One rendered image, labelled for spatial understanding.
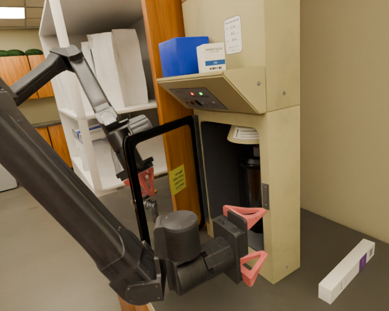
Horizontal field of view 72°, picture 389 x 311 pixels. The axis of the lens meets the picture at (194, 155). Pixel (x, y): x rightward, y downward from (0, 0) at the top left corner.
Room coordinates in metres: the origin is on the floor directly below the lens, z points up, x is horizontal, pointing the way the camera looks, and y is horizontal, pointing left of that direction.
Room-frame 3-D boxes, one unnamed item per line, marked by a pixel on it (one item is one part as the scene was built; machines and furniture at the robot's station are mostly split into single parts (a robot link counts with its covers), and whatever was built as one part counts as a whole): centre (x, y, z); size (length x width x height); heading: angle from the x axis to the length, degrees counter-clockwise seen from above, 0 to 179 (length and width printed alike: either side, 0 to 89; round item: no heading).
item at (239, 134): (0.76, -0.19, 1.34); 0.18 x 0.18 x 0.05
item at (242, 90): (0.70, -0.04, 1.46); 0.32 x 0.11 x 0.10; 30
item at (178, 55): (0.77, -0.01, 1.56); 0.10 x 0.10 x 0.09; 30
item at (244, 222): (0.44, -0.08, 1.23); 0.09 x 0.07 x 0.07; 120
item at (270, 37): (0.79, -0.20, 1.33); 0.32 x 0.25 x 0.77; 30
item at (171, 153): (0.73, 0.08, 1.19); 0.30 x 0.01 x 0.40; 147
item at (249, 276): (0.44, -0.08, 1.16); 0.09 x 0.07 x 0.07; 120
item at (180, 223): (0.37, 0.07, 1.24); 0.12 x 0.09 x 0.11; 89
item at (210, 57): (0.66, -0.06, 1.54); 0.05 x 0.05 x 0.06; 15
